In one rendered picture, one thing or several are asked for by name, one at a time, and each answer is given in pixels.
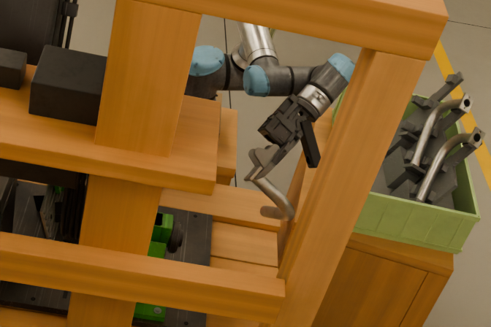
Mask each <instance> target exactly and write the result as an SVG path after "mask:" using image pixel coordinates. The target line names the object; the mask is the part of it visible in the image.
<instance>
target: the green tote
mask: <svg viewBox="0 0 491 327"><path fill-rule="evenodd" d="M347 87H348V85H347ZM347 87H346V88H345V89H344V90H343V92H342V93H341V94H340V95H339V97H338V100H337V103H336V105H335V108H334V109H333V110H332V126H333V124H334V122H335V119H336V116H337V114H338V110H339V109H340V105H341V103H342V100H343V97H344V95H345V92H346V89H347ZM415 95H417V96H419V97H420V98H422V99H424V100H427V99H429V97H427V96H422V95H418V94H415V93H412V96H411V98H410V100H409V103H408V105H407V107H406V110H405V112H404V114H403V116H402V120H405V119H406V118H407V117H408V116H410V115H411V114H412V113H413V112H414V111H415V110H416V109H417V108H418V106H417V105H415V104H414V103H412V102H411V100H412V98H413V96H415ZM445 134H446V138H447V140H448V139H450V138H452V137H453V136H455V135H457V134H461V131H460V125H459V122H458V121H456V122H455V123H454V124H453V125H452V126H451V127H449V128H448V129H447V130H446V131H445ZM461 147H463V145H462V143H461V144H459V145H457V146H456V147H454V148H453V149H452V150H451V151H450V152H449V153H448V155H447V156H446V157H445V160H446V159H447V158H448V157H449V156H450V155H453V154H455V153H456V152H457V151H458V150H459V149H460V148H461ZM455 170H456V175H457V186H458V187H457V188H456V189H455V190H453V191H452V198H453V202H454V209H455V210H453V209H447V208H443V207H437V206H434V205H430V204H424V203H421V202H417V201H411V200H408V199H401V198H398V197H394V196H388V195H384V194H380V193H374V192H371V191H370V192H369V194H368V197H367V199H366V201H365V204H364V206H363V208H362V211H361V213H360V215H359V217H358V219H357V222H356V224H355V227H354V229H353V231H352V232H355V233H359V234H365V235H369V236H375V237H379V238H382V239H389V240H392V241H396V242H402V243H406V244H410V245H416V246H420V247H426V248H430V249H434V250H440V251H444V252H447V253H454V254H458V253H459V252H460V253H461V252H462V251H463V249H462V246H463V245H464V243H465V241H466V239H467V238H468V235H469V233H470V232H471V230H472V228H473V227H474V225H475V223H476V222H479V221H480V219H481V216H480V213H479V207H478V204H477V200H476V194H475V191H474V187H473V182H472V178H471V173H470V169H469V165H468V159H467V157H466V158H465V159H464V160H463V161H461V162H460V163H459V164H458V165H456V167H455Z"/></svg>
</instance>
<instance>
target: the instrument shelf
mask: <svg viewBox="0 0 491 327"><path fill-rule="evenodd" d="M36 68H37V66H34V65H30V64H26V74H25V77H24V78H23V81H22V84H21V87H20V89H19V90H14V89H9V88H3V87H0V158H4V159H8V160H13V161H20V162H24V163H29V164H36V165H41V166H49V167H53V168H57V169H65V170H69V171H74V172H81V173H86V174H93V175H97V176H102V177H109V178H113V179H118V180H125V181H130V182H138V183H142V184H146V185H154V186H158V187H163V188H170V189H175V190H179V191H186V192H191V193H198V194H202V195H207V196H212V194H213V190H214V188H215V184H216V172H217V160H218V137H219V124H220V112H221V102H219V101H213V100H209V99H202V98H198V97H193V96H187V95H184V96H183V102H182V105H181V108H180V114H179V118H178V124H177V128H176V131H175V137H174V140H173V144H172V149H171V153H170V157H169V158H165V157H160V156H156V155H148V154H144V153H137V152H133V151H128V150H121V149H117V148H113V147H105V146H101V145H95V144H94V140H95V134H96V126H90V125H86V124H82V123H75V122H70V121H66V120H59V119H55V118H47V117H43V116H39V115H32V114H29V113H28V106H29V97H30V89H31V81H32V78H33V76H34V73H35V70H36Z"/></svg>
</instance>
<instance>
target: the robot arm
mask: <svg viewBox="0 0 491 327"><path fill-rule="evenodd" d="M236 22H237V27H238V30H239V32H240V38H241V40H242V41H241V43H240V44H238V45H236V46H235V47H234V49H233V51H232V53H223V52H222V51H221V50H220V49H218V48H217V47H216V48H214V46H210V45H202V46H198V47H195V48H194V54H193V57H192V61H191V67H190V70H189V76H188V79H187V83H186V89H185V93H184V95H187V96H193V97H198V98H202V99H209V100H213V101H216V93H217V91H245V92H246V93H247V94H248V95H249V96H261V97H266V96H288V97H287V98H286V99H285V100H284V102H283V103H282V104H281V105H280V106H279V108H278V109H277V110H276V111H274V113H273V114H271V115H270V116H269V117H268V118H267V119H266V121H265V122H264V123H263V124H262V125H261V126H260V127H259V129H258V130H257V131H258V132H259V133H260V134H261V135H262V136H263V137H264V138H265V139H266V140H267V141H268V142H271V143H272V145H268V146H266V147H265V148H261V147H257V148H256V149H251V150H249V152H248V156H249V158H250V159H251V161H252V162H253V164H254V166H255V167H257V166H261V167H262V168H263V169H262V170H261V171H260V172H259V173H258V175H257V176H255V178H254V179H255V180H258V179H261V178H263V177H265V176H266V175H267V174H268V173H269V172H270V171H271V170H272V169H273V168H274V167H275V166H276V165H277V164H278V163H279V162H280V161H281V160H282V159H283V158H284V157H285V156H286V155H287V153H288V152H289V151H290V150H291V149H292V148H293V147H294V146H295V145H296V144H297V143H298V142H299V140H300V141H301V144H302V148H303V151H304V154H305V159H306V162H307V165H308V168H310V169H312V168H317V167H318V165H319V162H320V159H321V156H320V152H319V148H318V145H317V142H316V138H315V134H314V132H313V127H312V124H311V122H313V123H315V122H316V121H317V119H318V118H319V117H321V116H322V115H323V114H324V112H325V111H326V110H327V109H328V108H329V106H330V105H331V104H332V103H333V102H334V100H336V98H337V97H338V96H339V95H340V94H341V93H342V92H343V90H344V89H345V88H346V87H347V85H348V84H349V81H350V79H351V76H352V74H353V71H354V68H355V64H354V63H353V62H352V61H351V59H349V58H348V57H347V56H345V55H343V54H341V53H335V54H333V55H332V56H331V57H330V58H328V59H327V62H326V63H325V64H323V65H320V66H280V65H279V62H278V58H277V55H276V52H275V48H274V45H273V37H274V34H275V31H276V29H274V28H268V27H264V26H258V25H254V24H250V23H243V22H240V21H236ZM298 113H299V114H300V115H298ZM300 121H301V122H300Z"/></svg>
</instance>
